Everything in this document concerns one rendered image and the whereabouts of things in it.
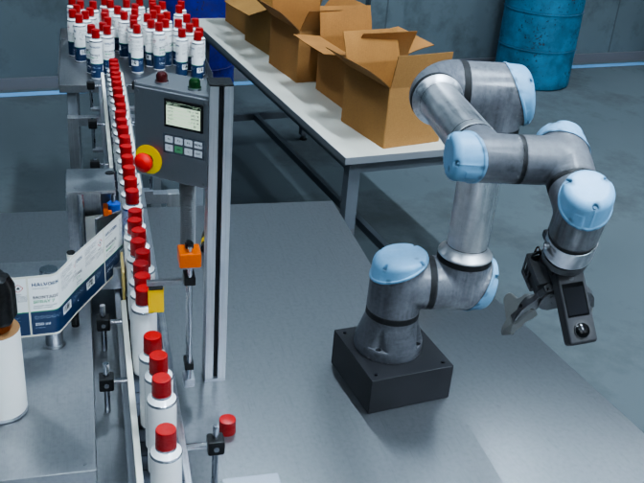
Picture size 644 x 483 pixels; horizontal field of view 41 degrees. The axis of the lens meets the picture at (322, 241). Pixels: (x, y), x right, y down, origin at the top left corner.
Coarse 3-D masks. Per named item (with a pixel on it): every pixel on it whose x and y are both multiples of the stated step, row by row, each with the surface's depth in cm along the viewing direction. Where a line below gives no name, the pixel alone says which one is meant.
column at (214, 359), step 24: (216, 96) 160; (216, 120) 162; (216, 144) 164; (216, 168) 166; (216, 192) 169; (216, 216) 171; (216, 240) 174; (216, 264) 177; (216, 288) 180; (216, 312) 182; (216, 336) 185; (216, 360) 188
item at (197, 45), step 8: (200, 32) 357; (200, 40) 359; (192, 48) 360; (200, 48) 359; (192, 56) 361; (200, 56) 361; (192, 64) 363; (200, 64) 362; (192, 72) 364; (200, 72) 364
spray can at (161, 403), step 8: (152, 376) 148; (160, 376) 148; (168, 376) 148; (152, 384) 147; (160, 384) 146; (168, 384) 147; (152, 392) 148; (160, 392) 147; (168, 392) 148; (152, 400) 148; (160, 400) 148; (168, 400) 148; (176, 400) 150; (152, 408) 148; (160, 408) 147; (168, 408) 148; (152, 416) 148; (160, 416) 148; (168, 416) 149; (152, 424) 149; (152, 432) 150; (152, 440) 151
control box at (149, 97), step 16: (144, 80) 165; (176, 80) 167; (144, 96) 164; (160, 96) 163; (176, 96) 162; (192, 96) 161; (208, 96) 160; (144, 112) 166; (160, 112) 165; (208, 112) 161; (144, 128) 167; (160, 128) 166; (176, 128) 165; (208, 128) 162; (144, 144) 169; (160, 144) 168; (160, 160) 169; (176, 160) 168; (192, 160) 166; (160, 176) 171; (176, 176) 169; (192, 176) 168
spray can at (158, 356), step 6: (150, 354) 153; (156, 354) 153; (162, 354) 153; (150, 360) 152; (156, 360) 152; (162, 360) 152; (150, 366) 153; (156, 366) 152; (162, 366) 153; (150, 372) 153; (156, 372) 153; (168, 372) 155; (144, 378) 154; (150, 378) 153; (150, 384) 153; (150, 390) 154
